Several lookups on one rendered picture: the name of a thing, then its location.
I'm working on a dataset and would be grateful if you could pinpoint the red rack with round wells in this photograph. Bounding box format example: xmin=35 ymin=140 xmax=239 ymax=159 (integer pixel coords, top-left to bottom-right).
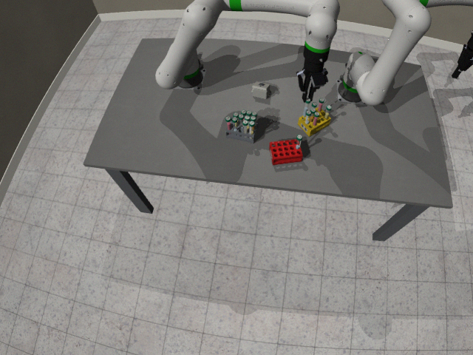
xmin=269 ymin=139 xmax=303 ymax=166

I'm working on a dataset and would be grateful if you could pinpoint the yellow tube rack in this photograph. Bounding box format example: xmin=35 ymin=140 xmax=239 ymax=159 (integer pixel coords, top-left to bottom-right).
xmin=298 ymin=107 xmax=331 ymax=137

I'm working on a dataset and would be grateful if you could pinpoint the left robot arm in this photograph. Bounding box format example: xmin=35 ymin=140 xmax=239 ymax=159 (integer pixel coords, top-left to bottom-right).
xmin=338 ymin=0 xmax=473 ymax=106

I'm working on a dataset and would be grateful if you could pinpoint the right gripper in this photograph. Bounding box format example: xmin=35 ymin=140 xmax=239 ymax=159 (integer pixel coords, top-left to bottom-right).
xmin=296 ymin=59 xmax=328 ymax=102

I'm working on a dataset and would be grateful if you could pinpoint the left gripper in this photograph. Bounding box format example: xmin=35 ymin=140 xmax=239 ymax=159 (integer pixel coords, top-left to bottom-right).
xmin=452 ymin=37 xmax=473 ymax=78

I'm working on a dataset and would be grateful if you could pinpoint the pink tube with green cap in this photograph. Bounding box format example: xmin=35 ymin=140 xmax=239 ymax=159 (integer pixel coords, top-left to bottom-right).
xmin=318 ymin=98 xmax=324 ymax=112
xmin=313 ymin=112 xmax=319 ymax=126

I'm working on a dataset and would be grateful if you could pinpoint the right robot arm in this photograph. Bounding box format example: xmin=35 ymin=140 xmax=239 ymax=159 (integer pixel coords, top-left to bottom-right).
xmin=155 ymin=0 xmax=340 ymax=89

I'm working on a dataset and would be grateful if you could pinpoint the sample tube with pale yellow liquid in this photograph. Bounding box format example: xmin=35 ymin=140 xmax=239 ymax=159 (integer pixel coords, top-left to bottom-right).
xmin=325 ymin=105 xmax=332 ymax=118

